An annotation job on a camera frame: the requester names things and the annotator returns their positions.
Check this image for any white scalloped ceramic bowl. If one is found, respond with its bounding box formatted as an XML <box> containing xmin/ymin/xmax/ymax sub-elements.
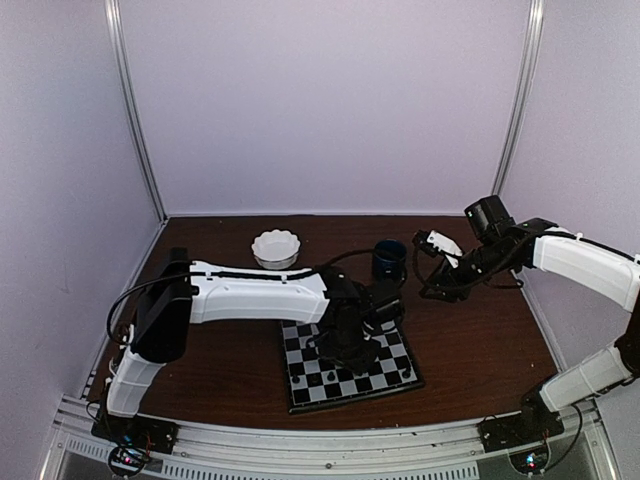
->
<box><xmin>251</xmin><ymin>229</ymin><xmax>301</xmax><ymax>270</ymax></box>

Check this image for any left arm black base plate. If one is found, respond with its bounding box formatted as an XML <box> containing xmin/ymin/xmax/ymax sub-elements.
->
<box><xmin>91</xmin><ymin>413</ymin><xmax>179</xmax><ymax>454</ymax></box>

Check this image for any dark blue ceramic mug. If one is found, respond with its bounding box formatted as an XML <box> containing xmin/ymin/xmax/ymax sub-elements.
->
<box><xmin>371</xmin><ymin>239</ymin><xmax>407</xmax><ymax>285</ymax></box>

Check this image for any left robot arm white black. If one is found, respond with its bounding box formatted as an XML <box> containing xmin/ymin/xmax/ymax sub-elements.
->
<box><xmin>103</xmin><ymin>248</ymin><xmax>404</xmax><ymax>444</ymax></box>

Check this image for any green led circuit board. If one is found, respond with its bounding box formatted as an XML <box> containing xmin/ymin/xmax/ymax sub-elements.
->
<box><xmin>511</xmin><ymin>450</ymin><xmax>549</xmax><ymax>475</ymax></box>
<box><xmin>107</xmin><ymin>447</ymin><xmax>146</xmax><ymax>472</ymax></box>

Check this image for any left black braided cable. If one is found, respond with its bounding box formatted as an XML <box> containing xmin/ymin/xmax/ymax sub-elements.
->
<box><xmin>319</xmin><ymin>248</ymin><xmax>381</xmax><ymax>271</ymax></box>

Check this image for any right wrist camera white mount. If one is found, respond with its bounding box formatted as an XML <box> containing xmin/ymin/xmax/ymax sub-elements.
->
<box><xmin>412</xmin><ymin>230</ymin><xmax>464</xmax><ymax>268</ymax></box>

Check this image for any aluminium front rail frame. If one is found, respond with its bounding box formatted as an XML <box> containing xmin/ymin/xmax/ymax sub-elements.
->
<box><xmin>36</xmin><ymin>396</ymin><xmax>622</xmax><ymax>479</ymax></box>

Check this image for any left aluminium corner post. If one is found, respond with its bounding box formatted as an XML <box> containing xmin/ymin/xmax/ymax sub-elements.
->
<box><xmin>104</xmin><ymin>0</ymin><xmax>168</xmax><ymax>223</ymax></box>

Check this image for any folding black silver chessboard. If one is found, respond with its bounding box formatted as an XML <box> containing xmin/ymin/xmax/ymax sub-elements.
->
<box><xmin>280</xmin><ymin>321</ymin><xmax>425</xmax><ymax>415</ymax></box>

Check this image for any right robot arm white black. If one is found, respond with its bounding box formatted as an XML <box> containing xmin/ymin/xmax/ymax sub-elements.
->
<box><xmin>412</xmin><ymin>195</ymin><xmax>639</xmax><ymax>442</ymax></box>

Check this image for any right green led circuit board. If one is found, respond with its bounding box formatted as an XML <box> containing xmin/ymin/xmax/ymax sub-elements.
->
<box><xmin>511</xmin><ymin>450</ymin><xmax>549</xmax><ymax>475</ymax></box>

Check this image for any right aluminium corner post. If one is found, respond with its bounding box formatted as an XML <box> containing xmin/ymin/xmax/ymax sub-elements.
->
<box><xmin>491</xmin><ymin>0</ymin><xmax>545</xmax><ymax>195</ymax></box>

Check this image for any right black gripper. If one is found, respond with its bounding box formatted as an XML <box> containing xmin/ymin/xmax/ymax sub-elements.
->
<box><xmin>420</xmin><ymin>239</ymin><xmax>515</xmax><ymax>303</ymax></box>

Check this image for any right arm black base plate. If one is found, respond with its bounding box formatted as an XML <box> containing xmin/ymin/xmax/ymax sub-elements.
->
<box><xmin>477</xmin><ymin>413</ymin><xmax>565</xmax><ymax>453</ymax></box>

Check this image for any left green led circuit board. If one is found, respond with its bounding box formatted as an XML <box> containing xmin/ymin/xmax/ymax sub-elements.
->
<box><xmin>107</xmin><ymin>447</ymin><xmax>146</xmax><ymax>472</ymax></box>

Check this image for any aluminium corner post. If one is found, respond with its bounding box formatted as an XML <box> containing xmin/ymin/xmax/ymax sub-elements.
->
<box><xmin>104</xmin><ymin>0</ymin><xmax>168</xmax><ymax>223</ymax></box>
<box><xmin>491</xmin><ymin>0</ymin><xmax>545</xmax><ymax>195</ymax></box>

